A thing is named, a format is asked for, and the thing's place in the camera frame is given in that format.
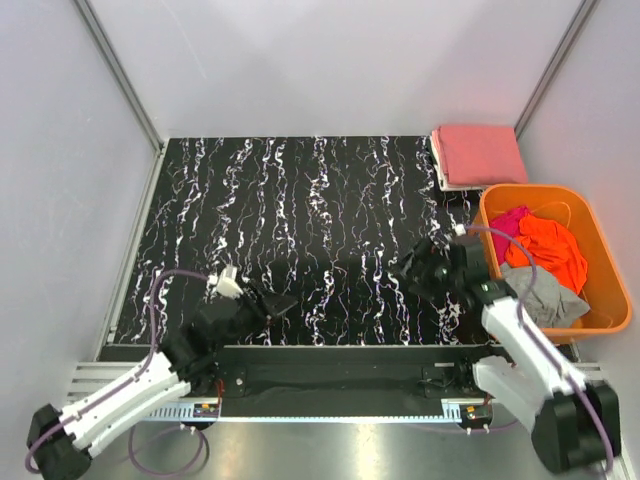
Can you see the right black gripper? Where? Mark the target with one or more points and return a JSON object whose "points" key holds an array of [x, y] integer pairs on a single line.
{"points": [[426, 270]]}

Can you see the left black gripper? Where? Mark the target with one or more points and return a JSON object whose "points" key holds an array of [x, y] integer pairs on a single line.
{"points": [[258, 305]]}

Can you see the salmon red t shirt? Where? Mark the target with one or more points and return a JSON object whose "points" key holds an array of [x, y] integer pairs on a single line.
{"points": [[482, 155]]}

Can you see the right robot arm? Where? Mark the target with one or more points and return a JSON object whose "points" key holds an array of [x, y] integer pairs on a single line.
{"points": [[573, 422]]}

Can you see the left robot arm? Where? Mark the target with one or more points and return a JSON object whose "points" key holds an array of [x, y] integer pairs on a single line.
{"points": [[62, 443]]}

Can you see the magenta t shirt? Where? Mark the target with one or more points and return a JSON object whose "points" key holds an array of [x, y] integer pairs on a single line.
{"points": [[507, 223]]}

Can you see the grey t shirt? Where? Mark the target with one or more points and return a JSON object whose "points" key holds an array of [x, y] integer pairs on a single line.
{"points": [[549, 304]]}

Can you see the orange t shirt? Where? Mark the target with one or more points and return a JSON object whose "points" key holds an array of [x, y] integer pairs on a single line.
{"points": [[554, 248]]}

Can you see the folded light pink t shirt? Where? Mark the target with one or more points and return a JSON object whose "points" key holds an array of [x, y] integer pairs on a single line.
{"points": [[438, 151]]}

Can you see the orange plastic basket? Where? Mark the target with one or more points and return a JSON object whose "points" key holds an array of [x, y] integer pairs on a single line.
{"points": [[604, 291]]}

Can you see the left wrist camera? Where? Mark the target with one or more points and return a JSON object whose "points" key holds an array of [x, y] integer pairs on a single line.
{"points": [[225, 284]]}

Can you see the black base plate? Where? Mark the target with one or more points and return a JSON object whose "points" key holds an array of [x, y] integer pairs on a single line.
{"points": [[251, 370]]}

